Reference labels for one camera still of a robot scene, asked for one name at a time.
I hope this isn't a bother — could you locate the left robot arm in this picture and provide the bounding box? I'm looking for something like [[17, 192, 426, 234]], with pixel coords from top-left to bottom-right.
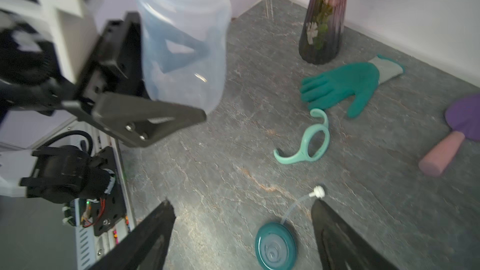
[[1, 11, 206, 229]]

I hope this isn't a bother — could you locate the white vented cable duct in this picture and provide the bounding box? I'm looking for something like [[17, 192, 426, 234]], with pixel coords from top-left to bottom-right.
[[74, 199, 98, 270]]

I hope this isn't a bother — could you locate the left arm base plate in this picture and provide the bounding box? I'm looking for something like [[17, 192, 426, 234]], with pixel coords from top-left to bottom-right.
[[63, 145, 128, 237]]

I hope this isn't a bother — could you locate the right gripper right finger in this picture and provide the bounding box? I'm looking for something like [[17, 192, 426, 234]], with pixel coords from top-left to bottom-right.
[[311, 199, 397, 270]]

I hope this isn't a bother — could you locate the purple trowel with pink handle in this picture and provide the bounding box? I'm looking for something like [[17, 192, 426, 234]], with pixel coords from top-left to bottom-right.
[[419, 93, 480, 177]]

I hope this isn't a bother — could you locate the clear straw with white weight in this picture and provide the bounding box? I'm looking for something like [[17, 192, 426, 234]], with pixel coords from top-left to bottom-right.
[[279, 185, 326, 226]]

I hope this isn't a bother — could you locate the colourful bead strip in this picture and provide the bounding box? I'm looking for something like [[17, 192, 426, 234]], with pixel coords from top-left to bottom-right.
[[112, 216, 131, 246]]

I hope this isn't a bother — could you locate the teal bottle collar with nipple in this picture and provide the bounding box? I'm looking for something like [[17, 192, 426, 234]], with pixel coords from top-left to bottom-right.
[[254, 222, 297, 270]]

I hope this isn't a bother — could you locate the clear plastic baby bottle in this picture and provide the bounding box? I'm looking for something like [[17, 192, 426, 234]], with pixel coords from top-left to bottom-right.
[[136, 0, 232, 114]]

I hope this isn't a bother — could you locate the mint green bottle handle ring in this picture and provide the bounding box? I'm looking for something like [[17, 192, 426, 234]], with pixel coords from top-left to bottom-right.
[[272, 107, 331, 166]]

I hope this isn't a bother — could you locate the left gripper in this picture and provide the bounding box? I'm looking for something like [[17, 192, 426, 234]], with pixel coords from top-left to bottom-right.
[[56, 12, 210, 148]]

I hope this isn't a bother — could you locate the dark purple glass vase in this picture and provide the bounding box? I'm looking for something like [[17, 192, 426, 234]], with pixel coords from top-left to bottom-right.
[[299, 0, 347, 65]]

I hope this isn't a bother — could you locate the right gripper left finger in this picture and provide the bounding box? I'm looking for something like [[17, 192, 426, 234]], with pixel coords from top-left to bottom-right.
[[90, 199, 176, 270]]

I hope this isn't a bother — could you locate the green rubber glove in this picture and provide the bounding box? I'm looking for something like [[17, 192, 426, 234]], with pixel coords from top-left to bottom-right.
[[299, 55, 405, 118]]

